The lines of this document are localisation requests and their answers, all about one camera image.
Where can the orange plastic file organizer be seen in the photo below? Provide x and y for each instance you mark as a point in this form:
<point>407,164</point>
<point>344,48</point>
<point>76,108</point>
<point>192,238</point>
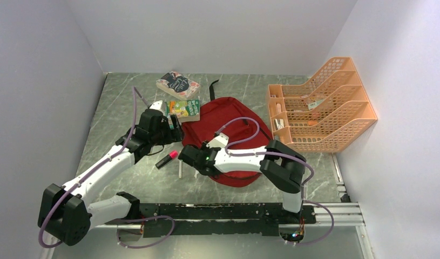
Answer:
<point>326,113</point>

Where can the white stapler in organizer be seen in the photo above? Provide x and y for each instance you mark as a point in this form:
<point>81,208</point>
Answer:
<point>279,124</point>

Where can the black mounting rail base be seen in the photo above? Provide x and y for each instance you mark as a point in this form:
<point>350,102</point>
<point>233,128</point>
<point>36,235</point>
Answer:
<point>216,218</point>

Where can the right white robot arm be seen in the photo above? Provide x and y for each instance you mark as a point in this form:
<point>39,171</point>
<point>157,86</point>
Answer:
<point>281,165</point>

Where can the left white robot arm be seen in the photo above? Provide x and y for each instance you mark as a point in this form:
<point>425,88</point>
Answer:
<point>69,211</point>

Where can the green paperback book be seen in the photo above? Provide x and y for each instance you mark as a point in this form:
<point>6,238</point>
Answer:
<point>186,111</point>

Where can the white pencil stick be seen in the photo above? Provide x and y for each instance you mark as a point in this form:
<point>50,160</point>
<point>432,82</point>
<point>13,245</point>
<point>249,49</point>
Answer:
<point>180,171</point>

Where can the red backpack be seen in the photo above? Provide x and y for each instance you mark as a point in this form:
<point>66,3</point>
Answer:
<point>220,111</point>

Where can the floral cover book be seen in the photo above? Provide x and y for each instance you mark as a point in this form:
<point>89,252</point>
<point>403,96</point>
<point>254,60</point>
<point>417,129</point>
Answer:
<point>178,86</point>

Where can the pink black highlighter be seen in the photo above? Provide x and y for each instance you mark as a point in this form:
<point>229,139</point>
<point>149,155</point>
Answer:
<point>167,159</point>

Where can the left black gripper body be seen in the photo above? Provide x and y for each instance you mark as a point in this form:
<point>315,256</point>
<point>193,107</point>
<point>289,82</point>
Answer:
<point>165,135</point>

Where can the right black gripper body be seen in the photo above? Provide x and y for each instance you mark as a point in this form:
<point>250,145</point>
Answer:
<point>204,147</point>

